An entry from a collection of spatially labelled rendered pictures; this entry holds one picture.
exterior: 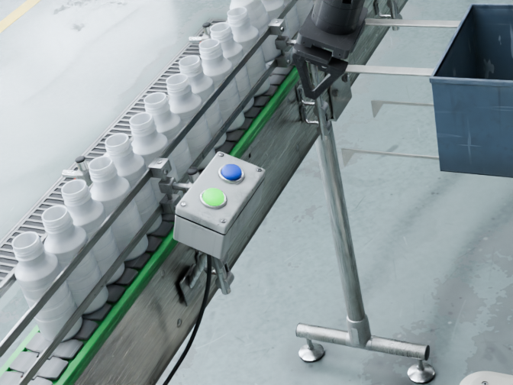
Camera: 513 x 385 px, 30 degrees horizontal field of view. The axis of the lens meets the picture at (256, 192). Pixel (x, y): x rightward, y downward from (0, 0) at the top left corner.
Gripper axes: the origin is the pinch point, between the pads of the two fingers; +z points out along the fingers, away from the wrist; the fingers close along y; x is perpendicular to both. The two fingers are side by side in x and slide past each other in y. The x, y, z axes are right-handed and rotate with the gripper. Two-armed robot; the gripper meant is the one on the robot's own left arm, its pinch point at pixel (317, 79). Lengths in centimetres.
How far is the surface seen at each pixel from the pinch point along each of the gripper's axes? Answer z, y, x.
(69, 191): 24.9, 10.7, -28.9
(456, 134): 42, -53, 23
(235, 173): 20.5, 0.2, -7.9
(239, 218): 23.8, 5.3, -5.1
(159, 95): 23.8, -13.9, -25.4
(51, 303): 30.7, 25.6, -24.0
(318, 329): 125, -63, 11
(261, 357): 142, -60, -1
